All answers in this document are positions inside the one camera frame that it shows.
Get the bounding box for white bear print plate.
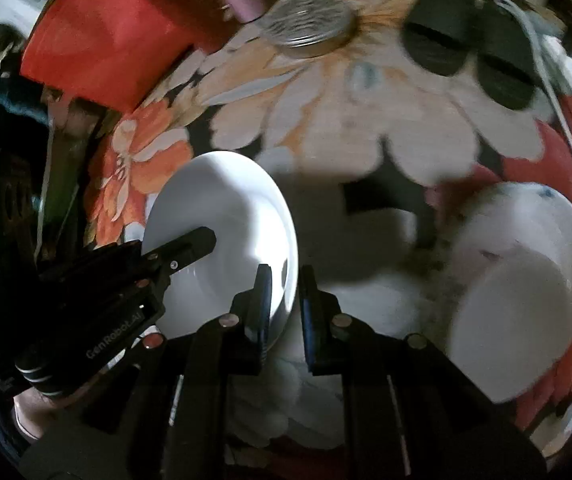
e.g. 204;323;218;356
446;181;572;406

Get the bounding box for person's left hand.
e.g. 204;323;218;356
11;389;79;443

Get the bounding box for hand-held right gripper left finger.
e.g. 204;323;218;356
18;263;274;480

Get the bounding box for black slipper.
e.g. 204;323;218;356
473;7;542;110
402;0;487;77

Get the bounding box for red bag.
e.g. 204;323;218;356
18;0;217;113

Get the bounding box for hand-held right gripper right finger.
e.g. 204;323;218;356
298;265;549;480

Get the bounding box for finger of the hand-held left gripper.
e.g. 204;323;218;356
138;226;218;286

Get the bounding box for round perforated metal tin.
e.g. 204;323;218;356
261;0;358;58

